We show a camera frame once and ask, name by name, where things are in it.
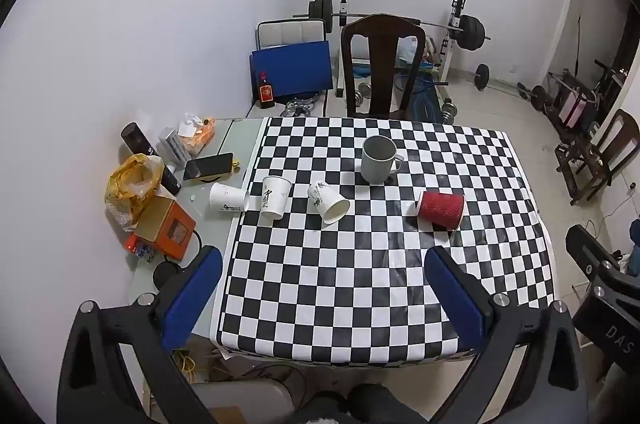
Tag blue exercise mat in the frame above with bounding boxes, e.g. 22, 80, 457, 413
394, 63, 447, 123

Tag person's dark trousers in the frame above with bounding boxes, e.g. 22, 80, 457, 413
298, 383, 426, 424

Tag small colourful packet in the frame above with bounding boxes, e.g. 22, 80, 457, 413
124, 233, 157, 263

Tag brown wooden chair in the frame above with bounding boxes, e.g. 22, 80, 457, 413
554, 108, 640, 206

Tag small barbell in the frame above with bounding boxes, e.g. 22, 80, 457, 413
435, 63, 516, 95

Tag white paper cup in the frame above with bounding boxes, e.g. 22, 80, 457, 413
208, 182, 250, 214
306, 181, 351, 226
258, 175, 293, 221

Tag orange tissue pack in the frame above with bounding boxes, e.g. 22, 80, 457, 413
177, 112, 217, 155

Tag red ribbed paper cup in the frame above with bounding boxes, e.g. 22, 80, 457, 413
416, 190, 466, 233

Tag dark bottle with red label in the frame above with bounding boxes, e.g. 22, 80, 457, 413
258, 72, 277, 110

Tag white weight bench rack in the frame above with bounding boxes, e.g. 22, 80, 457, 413
332, 0, 471, 100

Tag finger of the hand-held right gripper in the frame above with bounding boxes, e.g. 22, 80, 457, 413
565, 224, 626, 276

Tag black dumbbell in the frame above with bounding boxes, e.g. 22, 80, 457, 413
517, 82, 549, 113

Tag silver patterned box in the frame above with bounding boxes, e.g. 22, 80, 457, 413
158, 127, 187, 163

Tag barbell with black plates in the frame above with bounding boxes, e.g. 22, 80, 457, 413
292, 0, 487, 53

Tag pink container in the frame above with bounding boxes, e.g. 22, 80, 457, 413
559, 93, 592, 128

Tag chrome metal object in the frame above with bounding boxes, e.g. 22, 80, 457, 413
285, 93, 322, 118

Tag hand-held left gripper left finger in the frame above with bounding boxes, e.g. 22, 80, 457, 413
56, 245, 224, 424

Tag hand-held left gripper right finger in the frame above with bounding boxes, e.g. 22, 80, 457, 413
424, 246, 589, 424

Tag blue folder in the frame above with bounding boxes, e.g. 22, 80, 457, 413
249, 39, 335, 108

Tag black round disc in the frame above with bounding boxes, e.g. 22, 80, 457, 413
152, 260, 184, 288

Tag grey ceramic mug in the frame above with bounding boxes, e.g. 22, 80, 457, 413
360, 135, 405, 184

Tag black white checkered tablecloth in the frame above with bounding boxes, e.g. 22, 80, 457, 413
212, 116, 556, 365

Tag black cylinder flask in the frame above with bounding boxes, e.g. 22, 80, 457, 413
120, 122, 160, 158

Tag yellow cable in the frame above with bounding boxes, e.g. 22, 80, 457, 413
172, 346, 201, 385

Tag black smartphone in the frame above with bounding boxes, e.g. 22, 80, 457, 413
182, 152, 236, 182

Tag dark wooden chair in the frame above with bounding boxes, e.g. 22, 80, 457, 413
339, 13, 427, 121

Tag orange cardboard box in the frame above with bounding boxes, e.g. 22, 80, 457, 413
133, 195, 197, 261

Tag yellow plastic bag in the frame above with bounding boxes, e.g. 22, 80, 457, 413
103, 154, 166, 233

